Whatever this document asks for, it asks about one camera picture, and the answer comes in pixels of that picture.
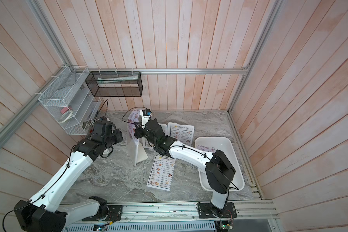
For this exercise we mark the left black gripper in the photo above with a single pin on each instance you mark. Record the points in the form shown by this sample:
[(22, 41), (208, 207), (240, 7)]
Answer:
[(118, 134)]

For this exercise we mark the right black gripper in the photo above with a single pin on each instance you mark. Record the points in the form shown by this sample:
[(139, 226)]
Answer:
[(140, 131)]

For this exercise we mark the pink new menu sheet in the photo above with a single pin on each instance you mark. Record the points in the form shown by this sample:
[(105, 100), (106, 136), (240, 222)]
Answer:
[(132, 121)]

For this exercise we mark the old dim sum menu sheet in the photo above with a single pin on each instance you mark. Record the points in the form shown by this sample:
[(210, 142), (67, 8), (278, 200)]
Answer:
[(161, 174)]

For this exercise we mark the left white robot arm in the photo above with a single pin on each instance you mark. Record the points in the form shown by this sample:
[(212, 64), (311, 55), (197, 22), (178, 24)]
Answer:
[(42, 212)]

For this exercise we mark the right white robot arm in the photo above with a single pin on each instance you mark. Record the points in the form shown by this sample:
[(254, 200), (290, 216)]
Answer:
[(217, 167)]

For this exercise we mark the pink menu sheet in tray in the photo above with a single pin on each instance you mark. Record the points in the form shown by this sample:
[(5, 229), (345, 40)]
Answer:
[(206, 148)]

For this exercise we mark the red pencil cup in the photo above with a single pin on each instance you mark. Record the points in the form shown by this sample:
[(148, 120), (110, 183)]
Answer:
[(90, 126)]

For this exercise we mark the white tape roll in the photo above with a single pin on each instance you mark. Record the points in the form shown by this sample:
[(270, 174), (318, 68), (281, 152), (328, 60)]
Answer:
[(66, 116)]

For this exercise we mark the white plastic tray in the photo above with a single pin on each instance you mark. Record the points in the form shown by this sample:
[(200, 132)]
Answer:
[(225, 145)]

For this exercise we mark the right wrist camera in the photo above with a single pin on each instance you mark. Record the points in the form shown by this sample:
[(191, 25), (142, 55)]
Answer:
[(145, 116)]

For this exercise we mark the black mesh wall basket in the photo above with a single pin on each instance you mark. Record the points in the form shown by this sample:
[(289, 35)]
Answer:
[(115, 83)]

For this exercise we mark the white wire wall shelf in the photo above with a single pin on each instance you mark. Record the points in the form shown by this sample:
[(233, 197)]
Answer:
[(68, 90)]

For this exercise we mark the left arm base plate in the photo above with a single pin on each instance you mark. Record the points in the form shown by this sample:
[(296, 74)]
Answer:
[(113, 214)]

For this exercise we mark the aluminium rail base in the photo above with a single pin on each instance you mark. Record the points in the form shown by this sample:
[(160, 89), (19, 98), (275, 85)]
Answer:
[(186, 211)]

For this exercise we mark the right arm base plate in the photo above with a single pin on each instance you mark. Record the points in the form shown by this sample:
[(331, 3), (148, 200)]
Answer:
[(207, 210)]

